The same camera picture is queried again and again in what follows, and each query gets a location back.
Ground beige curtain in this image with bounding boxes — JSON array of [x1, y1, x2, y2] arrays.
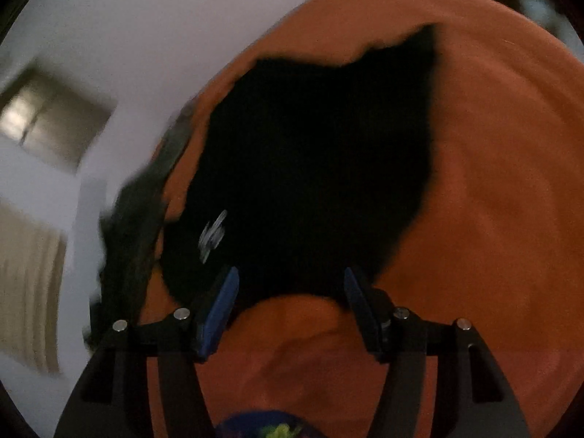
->
[[1, 204, 66, 375]]

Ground grey-green fleece garment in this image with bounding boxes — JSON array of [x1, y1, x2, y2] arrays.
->
[[88, 100, 197, 343]]

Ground black sweatshirt with white logo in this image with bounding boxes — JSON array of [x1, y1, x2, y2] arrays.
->
[[160, 26, 437, 310]]

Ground orange fleece bed blanket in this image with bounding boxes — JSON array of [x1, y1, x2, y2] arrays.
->
[[164, 0, 583, 437]]

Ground barred window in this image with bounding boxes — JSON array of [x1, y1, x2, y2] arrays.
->
[[1, 61, 116, 173]]

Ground colourful floral cloth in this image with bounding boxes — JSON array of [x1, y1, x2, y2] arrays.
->
[[216, 410, 324, 438]]

